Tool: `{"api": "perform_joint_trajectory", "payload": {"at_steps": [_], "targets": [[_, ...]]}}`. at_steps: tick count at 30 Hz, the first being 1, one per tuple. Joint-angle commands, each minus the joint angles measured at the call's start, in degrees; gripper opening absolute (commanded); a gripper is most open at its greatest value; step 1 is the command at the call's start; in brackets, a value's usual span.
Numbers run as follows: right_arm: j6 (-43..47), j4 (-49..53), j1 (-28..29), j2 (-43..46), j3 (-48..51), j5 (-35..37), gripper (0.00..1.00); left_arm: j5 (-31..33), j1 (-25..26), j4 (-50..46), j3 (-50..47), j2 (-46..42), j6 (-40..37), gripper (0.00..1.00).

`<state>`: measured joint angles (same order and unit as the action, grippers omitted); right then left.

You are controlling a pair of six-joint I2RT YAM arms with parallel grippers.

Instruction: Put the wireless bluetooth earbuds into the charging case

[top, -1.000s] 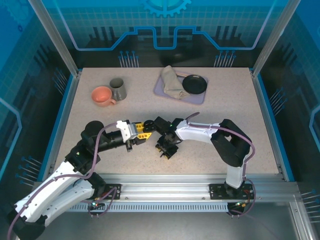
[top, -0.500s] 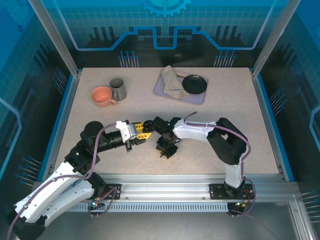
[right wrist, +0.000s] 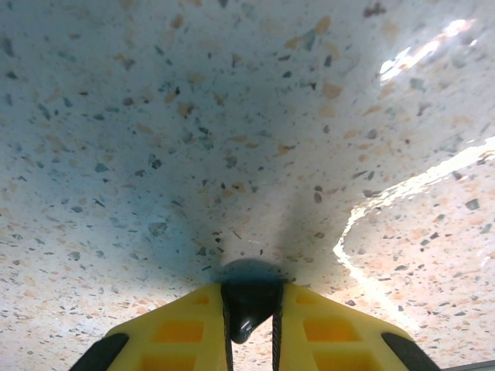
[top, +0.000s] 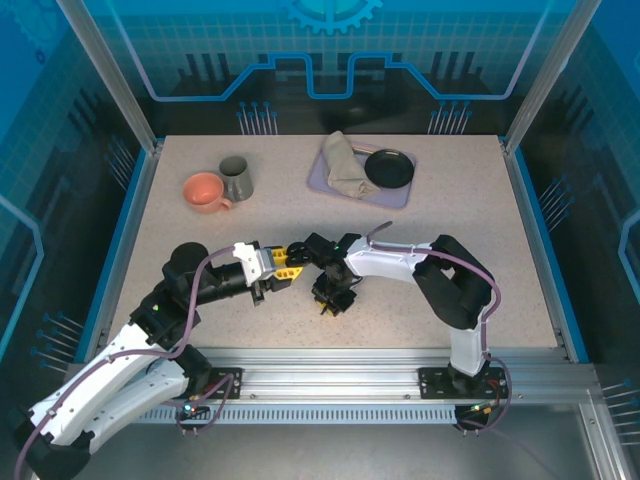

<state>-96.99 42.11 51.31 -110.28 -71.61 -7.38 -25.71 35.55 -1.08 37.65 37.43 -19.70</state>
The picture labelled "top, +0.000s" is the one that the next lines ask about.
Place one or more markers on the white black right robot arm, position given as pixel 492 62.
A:
pixel 385 262

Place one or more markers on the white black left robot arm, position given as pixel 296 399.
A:
pixel 100 370

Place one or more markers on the grey ceramic mug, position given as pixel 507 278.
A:
pixel 240 187

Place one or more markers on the orange ceramic mug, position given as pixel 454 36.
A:
pixel 202 190

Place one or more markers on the lavender plastic tray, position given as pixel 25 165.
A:
pixel 395 197

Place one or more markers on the beige folded cloth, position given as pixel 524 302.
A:
pixel 345 170

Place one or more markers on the black round plate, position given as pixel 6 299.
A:
pixel 387 167

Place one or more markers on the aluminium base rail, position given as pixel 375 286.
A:
pixel 330 375

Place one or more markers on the aluminium table side rail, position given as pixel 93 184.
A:
pixel 132 210
pixel 513 156

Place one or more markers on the aluminium frame post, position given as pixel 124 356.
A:
pixel 545 75
pixel 111 75

